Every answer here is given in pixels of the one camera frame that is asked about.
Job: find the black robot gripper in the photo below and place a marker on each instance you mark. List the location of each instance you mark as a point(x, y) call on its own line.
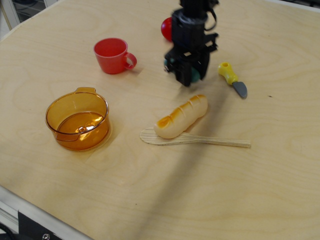
point(190, 41)

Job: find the red plastic cup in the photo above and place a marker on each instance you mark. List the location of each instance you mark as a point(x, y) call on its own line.
point(113, 57)

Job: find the red toy apple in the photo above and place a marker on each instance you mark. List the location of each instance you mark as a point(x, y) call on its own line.
point(166, 29)

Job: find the toy bread loaf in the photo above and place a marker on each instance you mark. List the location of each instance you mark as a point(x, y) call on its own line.
point(182, 117)

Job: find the wooden spatula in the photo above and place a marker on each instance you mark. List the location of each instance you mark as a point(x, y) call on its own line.
point(149, 136)

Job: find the orange transparent plastic pot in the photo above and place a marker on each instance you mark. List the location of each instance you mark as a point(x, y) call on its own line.
point(79, 120)

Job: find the yellow handled toy knife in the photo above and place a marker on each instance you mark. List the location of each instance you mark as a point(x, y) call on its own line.
point(225, 69)

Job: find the aluminium table frame rail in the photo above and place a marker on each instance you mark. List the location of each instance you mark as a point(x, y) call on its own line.
point(11, 204)

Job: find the black corner bracket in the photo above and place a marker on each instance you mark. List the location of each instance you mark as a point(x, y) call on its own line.
point(32, 230)

